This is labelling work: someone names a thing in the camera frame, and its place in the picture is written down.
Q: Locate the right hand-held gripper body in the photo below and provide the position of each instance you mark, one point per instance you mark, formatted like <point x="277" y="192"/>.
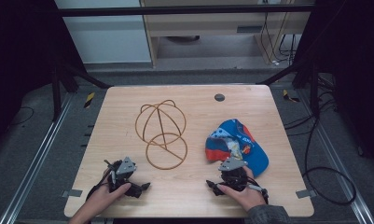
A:
<point x="232" y="174"/>

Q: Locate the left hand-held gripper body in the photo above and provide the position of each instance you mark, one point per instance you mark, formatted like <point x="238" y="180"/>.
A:
<point x="125" y="166"/>

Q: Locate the blue and red cap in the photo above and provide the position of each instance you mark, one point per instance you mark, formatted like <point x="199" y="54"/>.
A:
<point x="242" y="146"/>

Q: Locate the person's right hand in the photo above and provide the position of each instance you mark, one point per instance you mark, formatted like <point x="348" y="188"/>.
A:
<point x="245" y="196"/>

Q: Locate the person's left hand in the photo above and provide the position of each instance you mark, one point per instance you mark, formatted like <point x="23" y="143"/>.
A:
<point x="108" y="194"/>

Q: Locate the grey tape strip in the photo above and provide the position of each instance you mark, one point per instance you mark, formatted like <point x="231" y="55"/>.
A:
<point x="306" y="193"/>
<point x="72" y="193"/>

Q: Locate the yellow and black tape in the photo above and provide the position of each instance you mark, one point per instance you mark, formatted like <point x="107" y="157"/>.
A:
<point x="288" y="96"/>
<point x="89" y="100"/>

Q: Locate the grey table grommet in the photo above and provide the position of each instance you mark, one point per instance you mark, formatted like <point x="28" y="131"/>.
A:
<point x="219" y="97"/>

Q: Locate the black metal stand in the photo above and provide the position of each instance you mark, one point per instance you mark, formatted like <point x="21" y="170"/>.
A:
<point x="314" y="93"/>
<point x="55" y="93"/>

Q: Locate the white cabinet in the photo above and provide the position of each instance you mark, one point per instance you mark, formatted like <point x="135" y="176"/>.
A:
<point x="107" y="40"/>

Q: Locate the light wooden desk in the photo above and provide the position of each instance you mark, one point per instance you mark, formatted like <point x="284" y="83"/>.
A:
<point x="206" y="26"/>

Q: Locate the black curtain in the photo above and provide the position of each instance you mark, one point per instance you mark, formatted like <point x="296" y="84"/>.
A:
<point x="16" y="62"/>
<point x="355" y="77"/>

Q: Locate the aluminium floor rail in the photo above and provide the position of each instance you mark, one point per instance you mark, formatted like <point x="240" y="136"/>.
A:
<point x="340" y="161"/>
<point x="35" y="161"/>

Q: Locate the black horizontal frame bar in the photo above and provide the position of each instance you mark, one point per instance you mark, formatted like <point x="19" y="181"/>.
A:
<point x="175" y="11"/>

